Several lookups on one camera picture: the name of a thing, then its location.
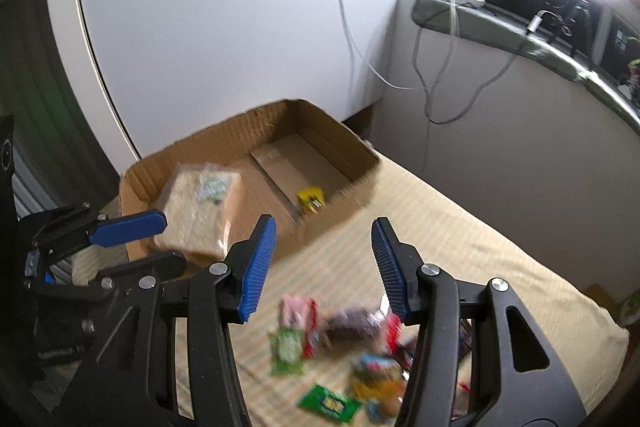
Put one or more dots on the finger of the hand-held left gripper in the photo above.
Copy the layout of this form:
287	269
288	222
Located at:
165	263
130	227

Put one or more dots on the colourful snack packet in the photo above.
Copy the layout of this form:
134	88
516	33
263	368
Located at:
375	374

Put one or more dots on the dark red snack packet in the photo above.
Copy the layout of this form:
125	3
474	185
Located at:
405	352

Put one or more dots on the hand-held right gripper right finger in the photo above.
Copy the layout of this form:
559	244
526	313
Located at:
387	267

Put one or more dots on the light green snack packet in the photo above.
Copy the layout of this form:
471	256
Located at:
287	349

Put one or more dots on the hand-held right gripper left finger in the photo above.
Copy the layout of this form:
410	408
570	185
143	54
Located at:
257	257

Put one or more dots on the striped bed sheet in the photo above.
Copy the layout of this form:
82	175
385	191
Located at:
450	217

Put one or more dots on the clear bread packet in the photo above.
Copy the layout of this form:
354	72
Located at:
195	217

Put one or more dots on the yellow candy packet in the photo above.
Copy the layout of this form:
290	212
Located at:
311	199

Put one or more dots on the green candy packet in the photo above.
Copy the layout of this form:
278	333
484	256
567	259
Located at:
327	404

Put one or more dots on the white wardrobe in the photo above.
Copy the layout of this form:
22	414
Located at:
225	32

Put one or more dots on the orange and blue snack packet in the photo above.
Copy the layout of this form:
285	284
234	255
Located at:
382	409

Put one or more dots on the white charging adapter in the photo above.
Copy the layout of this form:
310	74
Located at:
535	24

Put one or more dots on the cardboard box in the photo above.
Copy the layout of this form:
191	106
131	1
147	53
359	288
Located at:
310	127

